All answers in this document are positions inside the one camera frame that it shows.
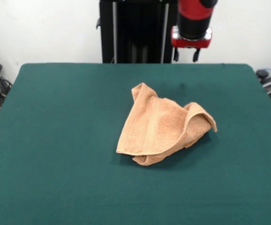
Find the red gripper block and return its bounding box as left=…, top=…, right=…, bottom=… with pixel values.
left=172, top=26, right=213, bottom=63

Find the tan terry towel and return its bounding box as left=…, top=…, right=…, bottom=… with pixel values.
left=115, top=82, right=218, bottom=167

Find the dark green table cloth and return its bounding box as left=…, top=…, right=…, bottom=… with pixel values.
left=0, top=62, right=271, bottom=225

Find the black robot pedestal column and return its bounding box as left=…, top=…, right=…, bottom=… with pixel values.
left=96, top=0, right=181, bottom=64

